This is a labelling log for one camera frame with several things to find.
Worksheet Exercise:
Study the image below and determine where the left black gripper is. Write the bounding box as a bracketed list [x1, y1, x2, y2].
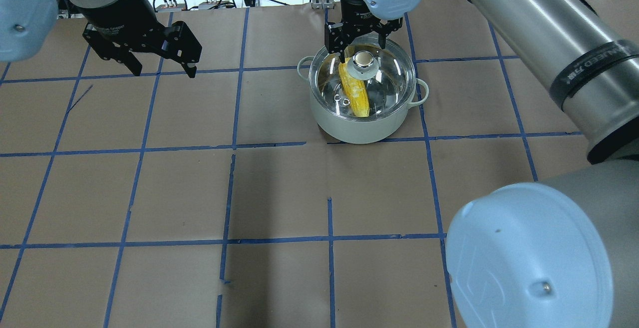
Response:
[82, 0, 202, 78]

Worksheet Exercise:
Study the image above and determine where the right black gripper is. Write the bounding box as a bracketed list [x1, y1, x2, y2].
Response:
[324, 0, 404, 63]

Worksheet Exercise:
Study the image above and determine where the glass pot lid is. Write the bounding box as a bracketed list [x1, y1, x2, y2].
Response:
[297, 34, 417, 122]

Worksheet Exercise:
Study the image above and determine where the yellow corn cob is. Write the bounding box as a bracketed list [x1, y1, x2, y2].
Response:
[338, 58, 370, 118]

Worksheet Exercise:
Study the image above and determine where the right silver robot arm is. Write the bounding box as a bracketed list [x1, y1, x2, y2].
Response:
[325, 0, 597, 328]

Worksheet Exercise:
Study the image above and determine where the white cooking pot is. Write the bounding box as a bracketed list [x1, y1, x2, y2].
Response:
[296, 33, 430, 144]

